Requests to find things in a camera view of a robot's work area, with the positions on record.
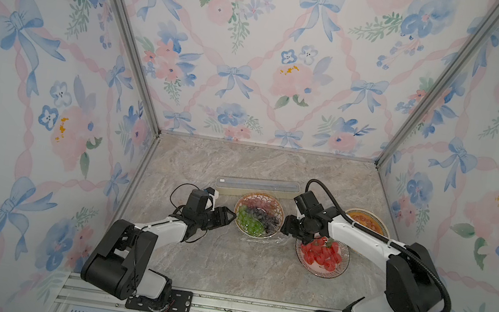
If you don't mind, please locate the plate of grapes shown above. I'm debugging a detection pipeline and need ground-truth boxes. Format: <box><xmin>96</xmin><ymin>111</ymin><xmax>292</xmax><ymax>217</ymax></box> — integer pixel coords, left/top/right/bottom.
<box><xmin>235</xmin><ymin>193</ymin><xmax>285</xmax><ymax>239</ymax></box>

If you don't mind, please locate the cream plastic wrap dispenser box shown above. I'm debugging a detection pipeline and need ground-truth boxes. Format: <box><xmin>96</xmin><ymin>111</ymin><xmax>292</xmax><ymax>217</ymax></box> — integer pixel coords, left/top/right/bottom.
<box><xmin>214</xmin><ymin>176</ymin><xmax>301</xmax><ymax>200</ymax></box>

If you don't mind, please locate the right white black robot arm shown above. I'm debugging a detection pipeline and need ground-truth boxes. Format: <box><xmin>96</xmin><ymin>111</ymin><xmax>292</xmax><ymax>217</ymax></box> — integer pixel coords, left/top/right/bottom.
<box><xmin>281</xmin><ymin>179</ymin><xmax>452</xmax><ymax>312</ymax></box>

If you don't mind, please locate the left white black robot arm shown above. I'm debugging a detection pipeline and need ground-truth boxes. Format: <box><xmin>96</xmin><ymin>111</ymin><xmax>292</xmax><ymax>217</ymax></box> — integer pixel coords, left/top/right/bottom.
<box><xmin>80</xmin><ymin>188</ymin><xmax>236</xmax><ymax>312</ymax></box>

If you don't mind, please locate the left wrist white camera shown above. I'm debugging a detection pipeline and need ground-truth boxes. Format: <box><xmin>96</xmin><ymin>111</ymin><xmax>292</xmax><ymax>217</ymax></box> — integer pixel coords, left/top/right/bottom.
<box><xmin>204</xmin><ymin>187</ymin><xmax>219</xmax><ymax>211</ymax></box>

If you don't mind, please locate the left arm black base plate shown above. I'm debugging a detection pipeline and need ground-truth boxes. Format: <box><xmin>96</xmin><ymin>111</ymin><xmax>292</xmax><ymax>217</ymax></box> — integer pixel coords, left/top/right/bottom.
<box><xmin>125</xmin><ymin>289</ymin><xmax>194</xmax><ymax>312</ymax></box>

